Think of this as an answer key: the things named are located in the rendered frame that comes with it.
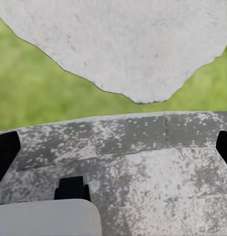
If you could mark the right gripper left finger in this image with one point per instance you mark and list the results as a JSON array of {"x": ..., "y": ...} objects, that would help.
[{"x": 9, "y": 148}]

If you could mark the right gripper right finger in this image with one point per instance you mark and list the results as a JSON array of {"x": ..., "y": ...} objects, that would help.
[{"x": 221, "y": 144}]

